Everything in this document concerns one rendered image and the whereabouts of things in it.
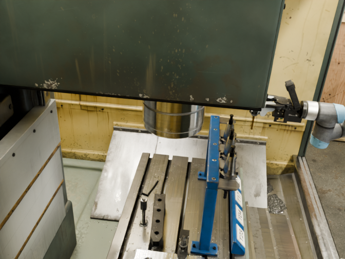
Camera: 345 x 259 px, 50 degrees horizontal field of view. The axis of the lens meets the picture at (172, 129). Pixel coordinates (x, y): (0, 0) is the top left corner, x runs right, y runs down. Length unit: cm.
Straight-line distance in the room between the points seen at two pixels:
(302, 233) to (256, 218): 23
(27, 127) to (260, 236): 112
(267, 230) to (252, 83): 114
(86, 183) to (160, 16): 163
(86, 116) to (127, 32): 151
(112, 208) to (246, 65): 136
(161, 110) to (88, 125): 142
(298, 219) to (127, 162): 95
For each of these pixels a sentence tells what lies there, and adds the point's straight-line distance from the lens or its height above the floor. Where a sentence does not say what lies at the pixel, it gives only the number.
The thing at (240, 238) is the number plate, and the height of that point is 94.
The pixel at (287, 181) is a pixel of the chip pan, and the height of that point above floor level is 67.
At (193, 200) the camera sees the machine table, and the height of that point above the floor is 90.
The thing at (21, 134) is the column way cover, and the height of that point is 142.
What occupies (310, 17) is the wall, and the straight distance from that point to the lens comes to 194.
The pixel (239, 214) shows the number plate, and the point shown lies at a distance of 155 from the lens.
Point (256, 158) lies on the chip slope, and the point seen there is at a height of 81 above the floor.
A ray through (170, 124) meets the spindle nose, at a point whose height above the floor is 154.
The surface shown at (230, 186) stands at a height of 122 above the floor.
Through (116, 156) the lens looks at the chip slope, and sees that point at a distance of 211.
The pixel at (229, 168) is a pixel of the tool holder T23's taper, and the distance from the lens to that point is 125.
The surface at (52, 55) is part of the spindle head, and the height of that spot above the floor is 170.
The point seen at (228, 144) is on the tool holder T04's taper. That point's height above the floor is 127.
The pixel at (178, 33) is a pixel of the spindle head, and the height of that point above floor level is 177.
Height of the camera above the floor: 197
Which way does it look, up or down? 30 degrees down
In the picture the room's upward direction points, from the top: 3 degrees clockwise
